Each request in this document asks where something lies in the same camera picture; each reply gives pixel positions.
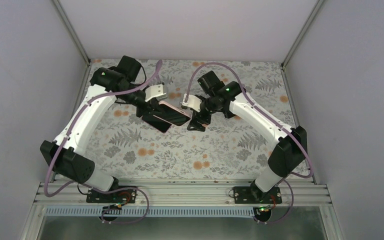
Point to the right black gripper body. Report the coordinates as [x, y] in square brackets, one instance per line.
[207, 118]

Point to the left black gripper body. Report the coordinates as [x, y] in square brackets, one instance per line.
[149, 106]

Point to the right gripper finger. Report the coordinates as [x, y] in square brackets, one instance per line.
[202, 125]
[194, 125]

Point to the pink-edged black smartphone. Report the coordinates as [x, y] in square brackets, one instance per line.
[172, 114]

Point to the purple smartphone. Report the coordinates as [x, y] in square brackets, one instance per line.
[157, 123]

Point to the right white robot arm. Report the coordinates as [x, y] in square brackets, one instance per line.
[288, 144]

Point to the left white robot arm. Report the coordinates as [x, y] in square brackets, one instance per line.
[64, 155]

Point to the floral patterned table mat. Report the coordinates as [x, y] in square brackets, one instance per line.
[126, 147]

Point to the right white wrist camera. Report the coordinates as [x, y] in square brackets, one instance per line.
[191, 102]

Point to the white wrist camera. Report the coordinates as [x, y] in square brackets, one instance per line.
[191, 102]
[158, 92]

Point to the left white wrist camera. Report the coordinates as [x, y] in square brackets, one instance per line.
[158, 92]

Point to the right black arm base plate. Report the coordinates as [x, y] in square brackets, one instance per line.
[245, 195]

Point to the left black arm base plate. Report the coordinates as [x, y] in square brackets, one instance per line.
[126, 195]

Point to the aluminium rail frame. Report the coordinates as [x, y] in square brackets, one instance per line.
[195, 193]

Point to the white slotted cable duct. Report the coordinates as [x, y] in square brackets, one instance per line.
[154, 211]

